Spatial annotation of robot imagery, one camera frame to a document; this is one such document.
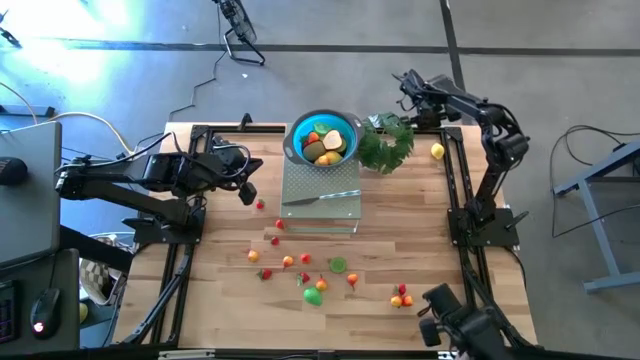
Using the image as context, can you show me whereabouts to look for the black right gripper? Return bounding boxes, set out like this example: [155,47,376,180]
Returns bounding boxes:
[392,68,454,130]

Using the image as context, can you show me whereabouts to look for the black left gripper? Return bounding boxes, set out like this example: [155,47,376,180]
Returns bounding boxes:
[212,134,265,207]

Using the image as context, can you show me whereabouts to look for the blue collapsible colander bowl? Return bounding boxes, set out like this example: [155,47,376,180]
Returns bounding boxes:
[282,109,364,170]

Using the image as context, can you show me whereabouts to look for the silver table knife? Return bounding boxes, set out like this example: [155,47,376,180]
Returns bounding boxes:
[281,189,362,207]

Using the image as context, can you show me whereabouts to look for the red toy apple half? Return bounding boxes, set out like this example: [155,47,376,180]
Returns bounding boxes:
[322,128,345,152]

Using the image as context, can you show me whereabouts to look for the potted green plant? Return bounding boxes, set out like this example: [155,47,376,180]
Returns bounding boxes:
[357,112,416,175]

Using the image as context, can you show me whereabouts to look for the green toy pear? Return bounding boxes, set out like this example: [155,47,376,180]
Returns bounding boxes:
[302,285,325,308]

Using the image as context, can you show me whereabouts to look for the black floor fan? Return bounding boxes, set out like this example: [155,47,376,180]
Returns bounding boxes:
[213,0,267,67]

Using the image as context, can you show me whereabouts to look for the beige checkered cushion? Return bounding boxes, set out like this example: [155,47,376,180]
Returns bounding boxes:
[78,234,129,307]

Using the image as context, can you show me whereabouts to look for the black desk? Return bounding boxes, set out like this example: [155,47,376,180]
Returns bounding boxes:
[0,248,81,357]

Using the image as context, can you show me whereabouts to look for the grey desk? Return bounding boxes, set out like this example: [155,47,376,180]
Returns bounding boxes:
[0,121,63,269]

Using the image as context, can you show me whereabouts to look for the grey floor bar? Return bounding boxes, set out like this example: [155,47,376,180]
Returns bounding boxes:
[0,104,56,119]

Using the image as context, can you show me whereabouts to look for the black round device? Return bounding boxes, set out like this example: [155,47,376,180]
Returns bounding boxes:
[0,156,29,187]

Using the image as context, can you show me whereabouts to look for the black jointed device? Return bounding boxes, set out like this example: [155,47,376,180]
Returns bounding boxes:
[418,282,509,360]

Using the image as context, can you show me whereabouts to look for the black computer mouse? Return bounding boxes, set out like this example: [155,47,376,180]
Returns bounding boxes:
[29,287,62,341]

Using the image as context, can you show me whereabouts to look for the black keyboard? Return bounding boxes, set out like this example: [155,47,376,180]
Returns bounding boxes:
[0,279,22,346]

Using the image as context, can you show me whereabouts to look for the black tripod leg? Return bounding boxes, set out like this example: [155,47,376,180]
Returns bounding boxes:
[0,9,24,50]

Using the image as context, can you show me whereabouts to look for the black aluminium table frame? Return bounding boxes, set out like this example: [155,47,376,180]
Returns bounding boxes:
[112,123,539,351]

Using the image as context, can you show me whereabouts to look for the black floor cable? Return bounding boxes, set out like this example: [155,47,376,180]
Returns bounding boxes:
[134,4,226,151]

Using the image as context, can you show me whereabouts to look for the cream hose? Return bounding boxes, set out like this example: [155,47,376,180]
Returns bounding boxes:
[0,82,132,151]

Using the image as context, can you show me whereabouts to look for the silver metal bracket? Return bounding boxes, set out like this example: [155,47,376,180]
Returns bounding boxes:
[158,349,216,360]

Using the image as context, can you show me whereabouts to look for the black cables on floor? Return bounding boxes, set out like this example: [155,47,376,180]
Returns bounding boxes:
[548,124,640,239]

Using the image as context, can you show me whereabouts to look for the blue grey table frame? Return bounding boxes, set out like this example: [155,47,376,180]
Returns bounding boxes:
[552,139,640,292]

